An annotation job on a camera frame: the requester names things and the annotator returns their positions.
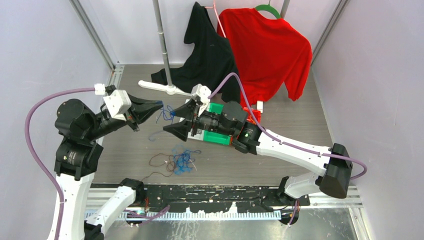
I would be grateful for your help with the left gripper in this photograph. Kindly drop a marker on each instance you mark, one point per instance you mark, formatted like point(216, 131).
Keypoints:
point(135, 113)

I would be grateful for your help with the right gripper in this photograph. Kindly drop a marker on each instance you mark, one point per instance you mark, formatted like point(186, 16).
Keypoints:
point(190, 112)

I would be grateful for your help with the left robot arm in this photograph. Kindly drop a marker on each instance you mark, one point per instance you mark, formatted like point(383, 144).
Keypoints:
point(77, 158)

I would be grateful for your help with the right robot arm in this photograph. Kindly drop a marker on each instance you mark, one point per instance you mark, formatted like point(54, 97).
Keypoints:
point(330, 169)

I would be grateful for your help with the green plastic bin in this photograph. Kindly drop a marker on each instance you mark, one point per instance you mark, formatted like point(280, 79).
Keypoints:
point(214, 137)

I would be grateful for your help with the white clothes rack stand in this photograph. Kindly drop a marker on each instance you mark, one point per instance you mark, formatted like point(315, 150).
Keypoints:
point(170, 88)

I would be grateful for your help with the black t-shirt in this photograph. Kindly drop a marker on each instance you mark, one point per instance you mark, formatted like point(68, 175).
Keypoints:
point(212, 58)

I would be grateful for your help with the red plastic bin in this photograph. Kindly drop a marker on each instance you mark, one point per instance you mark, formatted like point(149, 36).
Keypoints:
point(253, 114)

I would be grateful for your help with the red sweatshirt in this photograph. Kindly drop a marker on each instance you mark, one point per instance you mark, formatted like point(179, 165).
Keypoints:
point(268, 53)

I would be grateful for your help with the pink hanger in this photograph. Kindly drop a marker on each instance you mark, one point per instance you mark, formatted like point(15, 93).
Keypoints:
point(219, 23)

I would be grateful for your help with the green hanger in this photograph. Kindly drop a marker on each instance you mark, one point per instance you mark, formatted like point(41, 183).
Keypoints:
point(269, 9)

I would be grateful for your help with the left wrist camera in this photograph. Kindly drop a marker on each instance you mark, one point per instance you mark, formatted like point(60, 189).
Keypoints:
point(118, 103)

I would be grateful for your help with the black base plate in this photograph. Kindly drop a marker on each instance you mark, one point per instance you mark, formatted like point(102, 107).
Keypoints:
point(206, 198)

